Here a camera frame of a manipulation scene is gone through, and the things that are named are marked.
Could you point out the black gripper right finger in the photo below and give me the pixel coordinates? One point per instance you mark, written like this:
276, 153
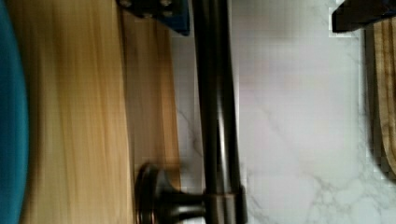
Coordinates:
352, 15

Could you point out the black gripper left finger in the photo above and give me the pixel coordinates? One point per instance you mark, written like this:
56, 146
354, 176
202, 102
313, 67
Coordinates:
174, 14

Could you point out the black drawer handle bar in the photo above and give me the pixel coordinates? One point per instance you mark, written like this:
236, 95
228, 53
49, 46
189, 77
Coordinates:
224, 199

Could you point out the wooden serving tray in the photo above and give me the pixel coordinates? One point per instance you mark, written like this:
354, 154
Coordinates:
380, 70

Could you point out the blue plate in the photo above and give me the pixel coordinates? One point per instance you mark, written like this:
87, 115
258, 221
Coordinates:
14, 124

